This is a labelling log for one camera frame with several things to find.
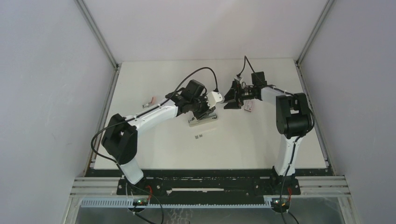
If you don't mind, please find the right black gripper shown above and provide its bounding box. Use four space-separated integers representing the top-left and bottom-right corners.
223 81 254 109

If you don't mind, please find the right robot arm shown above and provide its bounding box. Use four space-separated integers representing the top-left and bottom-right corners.
224 72 315 194

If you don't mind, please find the black camera cable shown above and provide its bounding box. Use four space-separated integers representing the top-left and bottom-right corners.
90 66 219 224
236 56 316 224

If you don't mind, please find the white cable duct rail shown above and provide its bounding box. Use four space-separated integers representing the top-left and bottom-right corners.
80 198 272 209

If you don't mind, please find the left black camera cable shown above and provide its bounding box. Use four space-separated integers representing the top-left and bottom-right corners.
90 66 219 224

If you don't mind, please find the right black camera cable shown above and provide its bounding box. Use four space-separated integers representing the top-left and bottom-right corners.
236 56 316 224

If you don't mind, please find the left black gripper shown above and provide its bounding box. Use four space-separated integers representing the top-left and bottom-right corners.
190 93 215 120

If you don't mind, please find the left aluminium frame post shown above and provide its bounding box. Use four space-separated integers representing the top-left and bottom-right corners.
74 0 119 88

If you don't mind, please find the left controller board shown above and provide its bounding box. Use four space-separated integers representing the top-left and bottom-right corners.
133 199 149 207

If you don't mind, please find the right controller board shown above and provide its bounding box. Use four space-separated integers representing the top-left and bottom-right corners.
270 199 290 213

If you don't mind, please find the grey black long stapler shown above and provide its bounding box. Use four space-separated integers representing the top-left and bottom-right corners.
188 112 218 127

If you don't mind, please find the right aluminium frame post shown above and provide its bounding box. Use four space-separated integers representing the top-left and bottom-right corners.
295 0 336 75

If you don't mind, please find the aluminium frame post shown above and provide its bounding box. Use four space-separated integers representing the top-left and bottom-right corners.
74 0 119 88
295 0 336 75

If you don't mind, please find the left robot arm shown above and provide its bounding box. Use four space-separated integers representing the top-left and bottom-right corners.
101 80 223 195

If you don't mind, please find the small pink white stapler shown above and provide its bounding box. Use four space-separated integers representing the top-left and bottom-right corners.
149 97 156 105

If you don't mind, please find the closed red staple box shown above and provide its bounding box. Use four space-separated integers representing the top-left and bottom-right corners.
244 100 254 112

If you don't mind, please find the controller board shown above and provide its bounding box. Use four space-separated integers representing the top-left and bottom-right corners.
133 199 149 207
270 199 290 213

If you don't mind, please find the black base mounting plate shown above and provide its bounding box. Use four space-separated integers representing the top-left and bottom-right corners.
86 168 333 205

